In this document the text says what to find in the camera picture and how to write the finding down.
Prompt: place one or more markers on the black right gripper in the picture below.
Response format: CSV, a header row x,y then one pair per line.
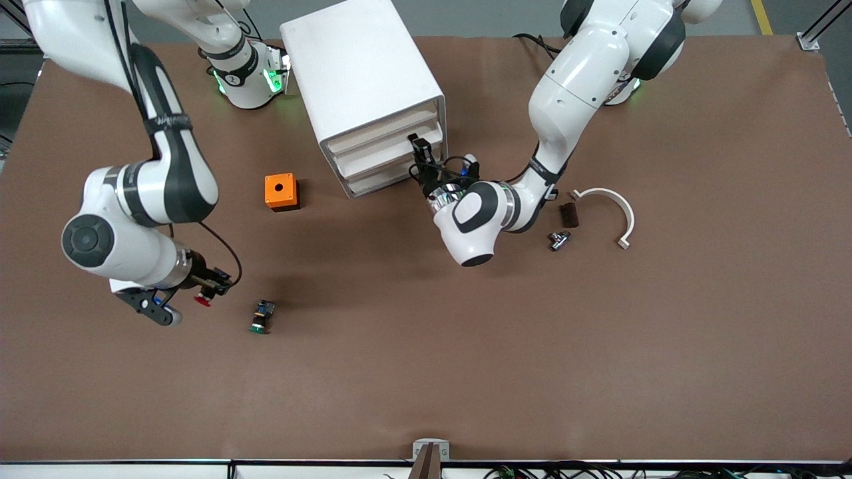
x,y
201,273

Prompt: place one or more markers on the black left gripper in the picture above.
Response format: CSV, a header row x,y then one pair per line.
x,y
428,177

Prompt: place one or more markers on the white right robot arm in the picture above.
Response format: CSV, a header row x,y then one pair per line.
x,y
166,179

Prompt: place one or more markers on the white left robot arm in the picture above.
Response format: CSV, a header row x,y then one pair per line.
x,y
579,73

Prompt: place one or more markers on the green push button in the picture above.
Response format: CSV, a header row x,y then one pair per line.
x,y
263,317

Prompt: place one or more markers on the brown terminal block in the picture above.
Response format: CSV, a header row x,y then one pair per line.
x,y
569,215

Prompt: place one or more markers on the small silver metal connector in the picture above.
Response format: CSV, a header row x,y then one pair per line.
x,y
560,241

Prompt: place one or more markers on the brown table cover sheet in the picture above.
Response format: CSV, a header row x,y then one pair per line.
x,y
426,332

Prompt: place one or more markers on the brown wedge piece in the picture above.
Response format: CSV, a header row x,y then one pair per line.
x,y
427,466

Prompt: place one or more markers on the orange button enclosure box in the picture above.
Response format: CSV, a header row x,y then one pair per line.
x,y
279,189

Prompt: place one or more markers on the white table edge rail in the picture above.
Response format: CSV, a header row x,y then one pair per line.
x,y
133,471

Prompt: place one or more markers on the white curved plastic bracket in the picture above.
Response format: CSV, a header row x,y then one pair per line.
x,y
626,213

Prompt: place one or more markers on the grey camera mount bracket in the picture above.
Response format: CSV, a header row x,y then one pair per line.
x,y
419,446

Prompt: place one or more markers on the aluminium frame profile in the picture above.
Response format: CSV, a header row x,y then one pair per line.
x,y
20,46
810,41

